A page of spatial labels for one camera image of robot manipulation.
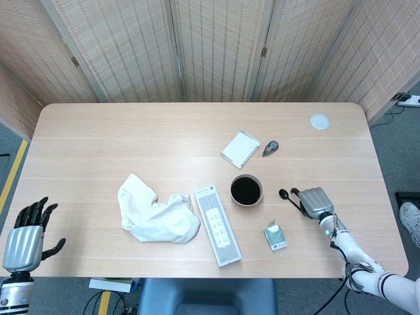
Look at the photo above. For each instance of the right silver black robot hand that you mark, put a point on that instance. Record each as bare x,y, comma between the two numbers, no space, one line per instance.
316,201

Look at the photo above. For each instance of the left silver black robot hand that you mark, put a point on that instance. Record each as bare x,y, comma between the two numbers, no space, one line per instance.
23,247

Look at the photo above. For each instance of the black plastic spoon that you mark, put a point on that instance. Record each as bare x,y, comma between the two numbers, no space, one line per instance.
283,193

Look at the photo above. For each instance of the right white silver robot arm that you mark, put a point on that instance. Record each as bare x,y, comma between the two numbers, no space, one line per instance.
348,243

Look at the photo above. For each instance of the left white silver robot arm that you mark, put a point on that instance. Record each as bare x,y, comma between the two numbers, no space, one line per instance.
13,292

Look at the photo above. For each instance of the cup of dark coffee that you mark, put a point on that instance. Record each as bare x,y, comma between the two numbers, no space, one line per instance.
246,190

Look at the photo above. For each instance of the green white tissue pack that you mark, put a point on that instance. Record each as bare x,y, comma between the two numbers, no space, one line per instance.
275,238

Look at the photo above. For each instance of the grey correction tape dispenser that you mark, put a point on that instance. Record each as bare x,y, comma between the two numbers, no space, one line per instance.
270,148

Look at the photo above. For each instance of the white round table grommet cap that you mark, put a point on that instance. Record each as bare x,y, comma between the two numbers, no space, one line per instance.
320,121

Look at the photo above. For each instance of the black flat floor base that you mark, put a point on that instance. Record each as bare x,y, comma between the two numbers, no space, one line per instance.
407,196

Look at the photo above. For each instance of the white square notepad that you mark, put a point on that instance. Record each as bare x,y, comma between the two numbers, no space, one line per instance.
239,149

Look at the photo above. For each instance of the white sneaker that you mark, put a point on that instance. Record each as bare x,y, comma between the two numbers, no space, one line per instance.
410,218

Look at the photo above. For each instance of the grey power strip box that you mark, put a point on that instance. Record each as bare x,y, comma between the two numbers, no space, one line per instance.
216,226

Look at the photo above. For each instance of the white crumpled cloth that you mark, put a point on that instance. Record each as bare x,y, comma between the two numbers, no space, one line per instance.
154,220

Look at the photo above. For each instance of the white floor power strip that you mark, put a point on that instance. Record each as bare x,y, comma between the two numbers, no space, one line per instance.
411,100

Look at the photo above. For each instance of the blue grey chair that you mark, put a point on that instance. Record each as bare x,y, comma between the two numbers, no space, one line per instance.
206,295

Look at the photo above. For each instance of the brass screen hinge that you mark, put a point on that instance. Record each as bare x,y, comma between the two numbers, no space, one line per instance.
263,52
75,61

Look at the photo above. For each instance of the bamboo folding screen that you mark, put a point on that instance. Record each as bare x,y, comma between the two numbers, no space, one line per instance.
131,49

